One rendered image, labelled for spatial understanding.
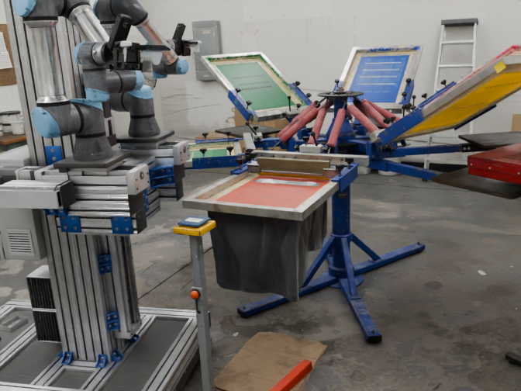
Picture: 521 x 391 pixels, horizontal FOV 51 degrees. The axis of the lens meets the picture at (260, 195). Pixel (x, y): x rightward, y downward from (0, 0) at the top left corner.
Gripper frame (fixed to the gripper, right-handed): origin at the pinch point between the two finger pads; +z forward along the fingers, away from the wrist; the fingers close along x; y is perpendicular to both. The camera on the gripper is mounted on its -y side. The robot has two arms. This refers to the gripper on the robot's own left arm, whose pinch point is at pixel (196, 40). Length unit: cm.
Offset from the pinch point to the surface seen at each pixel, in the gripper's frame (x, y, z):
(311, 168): 79, 56, 2
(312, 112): 41, 42, 65
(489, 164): 160, 38, 21
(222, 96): -272, 115, 356
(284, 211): 101, 56, -55
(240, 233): 76, 75, -51
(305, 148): 61, 54, 27
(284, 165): 65, 57, 0
